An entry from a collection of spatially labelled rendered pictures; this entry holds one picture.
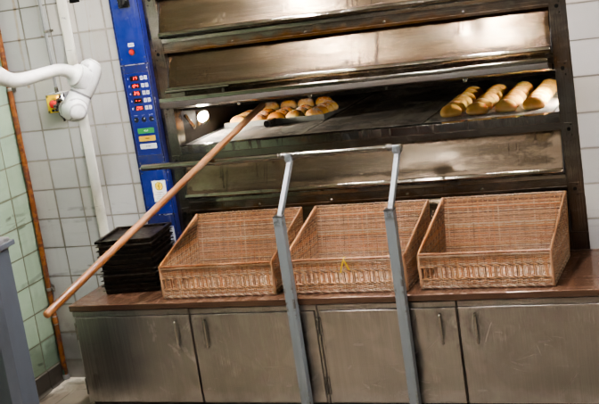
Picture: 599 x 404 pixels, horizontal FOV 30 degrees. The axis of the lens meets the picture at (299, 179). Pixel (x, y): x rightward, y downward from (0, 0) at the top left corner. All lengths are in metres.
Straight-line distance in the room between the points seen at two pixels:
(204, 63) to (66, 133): 0.85
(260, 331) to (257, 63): 1.23
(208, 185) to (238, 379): 0.97
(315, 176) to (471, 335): 1.11
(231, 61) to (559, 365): 2.01
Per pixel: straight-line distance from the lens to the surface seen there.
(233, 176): 5.33
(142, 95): 5.41
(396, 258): 4.51
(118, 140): 5.55
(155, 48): 5.38
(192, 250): 5.35
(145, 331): 5.13
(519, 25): 4.84
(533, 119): 4.88
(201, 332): 5.00
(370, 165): 5.08
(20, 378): 4.92
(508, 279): 4.54
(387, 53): 4.96
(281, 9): 5.09
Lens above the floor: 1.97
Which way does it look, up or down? 11 degrees down
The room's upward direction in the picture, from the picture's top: 9 degrees counter-clockwise
